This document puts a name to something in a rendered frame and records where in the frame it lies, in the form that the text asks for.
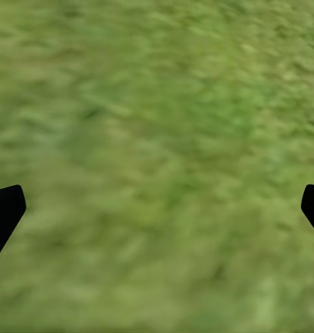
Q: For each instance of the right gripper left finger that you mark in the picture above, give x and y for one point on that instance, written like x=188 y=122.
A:
x=12 y=208

